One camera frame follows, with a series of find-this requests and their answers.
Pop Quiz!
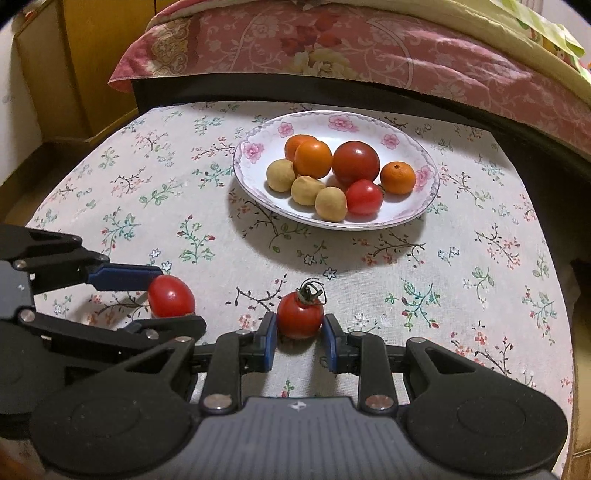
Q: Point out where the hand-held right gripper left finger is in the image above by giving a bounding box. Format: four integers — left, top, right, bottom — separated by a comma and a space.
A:
99, 311, 278, 413

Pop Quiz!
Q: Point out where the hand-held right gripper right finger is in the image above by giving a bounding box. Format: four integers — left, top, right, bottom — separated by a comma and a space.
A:
322, 314, 504, 413

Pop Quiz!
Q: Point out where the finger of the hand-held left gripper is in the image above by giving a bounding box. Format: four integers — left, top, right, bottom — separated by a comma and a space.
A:
0, 224, 163, 296
18, 309, 207, 360

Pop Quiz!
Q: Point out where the red tomato with stem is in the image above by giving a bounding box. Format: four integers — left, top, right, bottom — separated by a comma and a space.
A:
276, 278, 326, 341

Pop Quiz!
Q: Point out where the oval cherry tomato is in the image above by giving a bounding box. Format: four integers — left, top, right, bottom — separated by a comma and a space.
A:
148, 274, 196, 318

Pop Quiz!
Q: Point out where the tan longan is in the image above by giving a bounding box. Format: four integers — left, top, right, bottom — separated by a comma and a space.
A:
266, 158, 297, 193
291, 175, 326, 206
315, 186, 348, 222

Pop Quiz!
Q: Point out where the small red tomato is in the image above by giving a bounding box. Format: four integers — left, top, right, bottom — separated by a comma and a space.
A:
345, 179, 385, 216

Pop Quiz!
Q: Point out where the orange tangerine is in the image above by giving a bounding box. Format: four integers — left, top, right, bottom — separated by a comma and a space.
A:
380, 161, 417, 195
284, 134, 319, 162
294, 140, 334, 179

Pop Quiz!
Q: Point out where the white floral plate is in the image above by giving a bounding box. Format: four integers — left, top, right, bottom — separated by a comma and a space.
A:
232, 110, 438, 232

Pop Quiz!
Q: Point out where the floral tablecloth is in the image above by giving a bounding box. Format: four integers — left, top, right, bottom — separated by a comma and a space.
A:
28, 99, 575, 416

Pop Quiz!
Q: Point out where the large red tomato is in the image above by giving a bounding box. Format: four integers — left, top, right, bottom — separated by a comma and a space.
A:
332, 141, 381, 188

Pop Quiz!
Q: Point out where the wooden cabinet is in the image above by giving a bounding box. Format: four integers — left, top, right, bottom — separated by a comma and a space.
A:
14, 0, 160, 144

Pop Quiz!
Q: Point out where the pink floral bedsheet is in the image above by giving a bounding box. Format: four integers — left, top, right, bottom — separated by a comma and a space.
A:
107, 0, 591, 158

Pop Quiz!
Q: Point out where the pink green floral quilt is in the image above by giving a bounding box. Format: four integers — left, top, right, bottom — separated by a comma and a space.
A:
406, 0, 591, 93

